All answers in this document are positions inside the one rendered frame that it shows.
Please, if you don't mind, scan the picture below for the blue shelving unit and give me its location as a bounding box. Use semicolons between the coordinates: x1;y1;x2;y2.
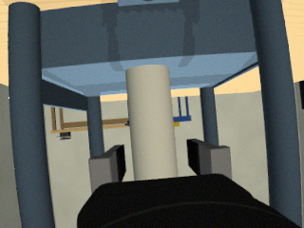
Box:
8;0;302;228

